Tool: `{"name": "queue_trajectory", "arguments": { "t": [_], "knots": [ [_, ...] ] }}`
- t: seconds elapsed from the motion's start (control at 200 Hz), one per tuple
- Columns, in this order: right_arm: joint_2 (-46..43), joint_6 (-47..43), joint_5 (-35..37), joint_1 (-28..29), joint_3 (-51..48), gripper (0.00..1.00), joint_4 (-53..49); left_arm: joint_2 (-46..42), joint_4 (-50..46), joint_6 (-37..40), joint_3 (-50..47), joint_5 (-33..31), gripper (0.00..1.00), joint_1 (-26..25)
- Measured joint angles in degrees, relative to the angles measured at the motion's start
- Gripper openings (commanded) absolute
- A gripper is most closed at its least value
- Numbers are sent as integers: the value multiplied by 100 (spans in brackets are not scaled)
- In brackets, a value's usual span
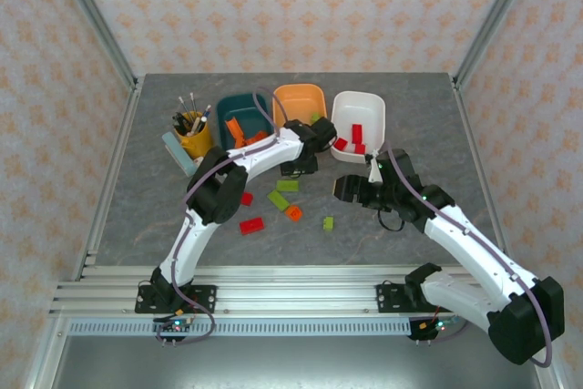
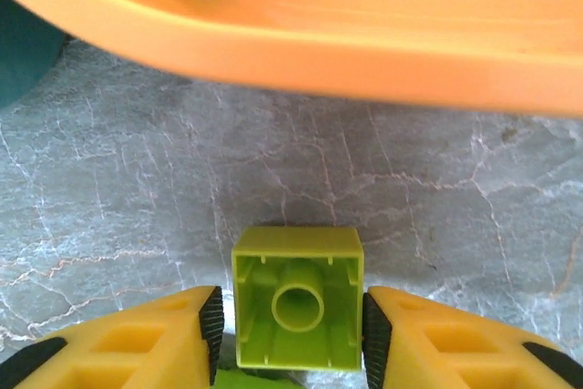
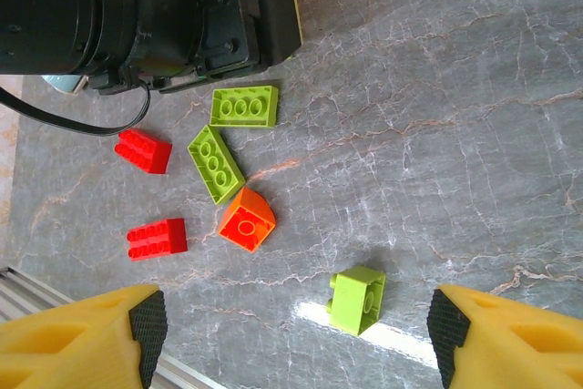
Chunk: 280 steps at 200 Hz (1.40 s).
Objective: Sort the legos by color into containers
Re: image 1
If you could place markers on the long red lego brick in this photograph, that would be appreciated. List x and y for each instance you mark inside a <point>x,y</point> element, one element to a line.
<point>356,132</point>
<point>247,199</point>
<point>252,226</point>

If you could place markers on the small green lego brick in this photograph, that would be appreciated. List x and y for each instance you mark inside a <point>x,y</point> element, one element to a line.
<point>315,118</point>
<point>328,223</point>

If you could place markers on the teal plastic container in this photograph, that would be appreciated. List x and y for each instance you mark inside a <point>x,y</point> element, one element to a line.
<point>241,106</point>

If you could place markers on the orange plastic container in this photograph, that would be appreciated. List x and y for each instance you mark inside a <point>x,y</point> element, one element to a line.
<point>298,104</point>

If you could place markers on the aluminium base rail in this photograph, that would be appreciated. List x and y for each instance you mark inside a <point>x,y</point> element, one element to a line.
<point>296,298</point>

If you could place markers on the light blue whiteboard eraser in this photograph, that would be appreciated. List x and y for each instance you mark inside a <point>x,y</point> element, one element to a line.
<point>180,154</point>

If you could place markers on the thin white-tipped stick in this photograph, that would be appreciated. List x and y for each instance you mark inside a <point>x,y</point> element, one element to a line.
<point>193,96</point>
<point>181,99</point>

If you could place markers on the grey metal panel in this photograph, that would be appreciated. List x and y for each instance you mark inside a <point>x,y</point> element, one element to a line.
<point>296,366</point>

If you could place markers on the black marker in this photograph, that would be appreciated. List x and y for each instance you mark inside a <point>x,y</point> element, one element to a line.
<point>178,121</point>

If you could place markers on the long green lego brick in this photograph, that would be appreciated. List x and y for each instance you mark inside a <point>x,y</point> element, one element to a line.
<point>288,186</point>
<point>279,200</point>

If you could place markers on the beige wooden stick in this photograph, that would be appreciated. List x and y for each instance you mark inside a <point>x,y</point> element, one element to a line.
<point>197,125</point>

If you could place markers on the orange sloped lego piece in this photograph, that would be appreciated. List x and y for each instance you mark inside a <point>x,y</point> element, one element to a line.
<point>232,125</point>

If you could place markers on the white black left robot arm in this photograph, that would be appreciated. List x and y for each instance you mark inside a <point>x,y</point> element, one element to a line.
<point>268,154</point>

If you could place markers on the small circuit board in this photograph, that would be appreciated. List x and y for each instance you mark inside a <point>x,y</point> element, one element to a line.
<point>175,329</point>
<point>426,327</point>

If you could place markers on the small red lego brick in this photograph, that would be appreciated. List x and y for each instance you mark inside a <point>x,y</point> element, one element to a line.
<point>340,144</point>
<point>360,148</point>

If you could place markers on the aluminium table side rail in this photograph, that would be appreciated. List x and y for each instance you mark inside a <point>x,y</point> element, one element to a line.
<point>475,152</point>
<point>113,166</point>

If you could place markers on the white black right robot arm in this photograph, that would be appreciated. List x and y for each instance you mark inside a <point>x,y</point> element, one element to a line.
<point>473,248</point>

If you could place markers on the aluminium frame post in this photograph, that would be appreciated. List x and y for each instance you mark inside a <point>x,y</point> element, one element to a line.
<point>491,20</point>
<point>99,20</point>

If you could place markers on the yellow pen cup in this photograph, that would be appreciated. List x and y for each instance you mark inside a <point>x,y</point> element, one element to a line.
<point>200,140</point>

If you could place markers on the white plastic container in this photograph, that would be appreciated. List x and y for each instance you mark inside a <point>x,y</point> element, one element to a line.
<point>364,109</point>

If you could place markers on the blue pen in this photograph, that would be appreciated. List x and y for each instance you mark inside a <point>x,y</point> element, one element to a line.
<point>207,110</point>

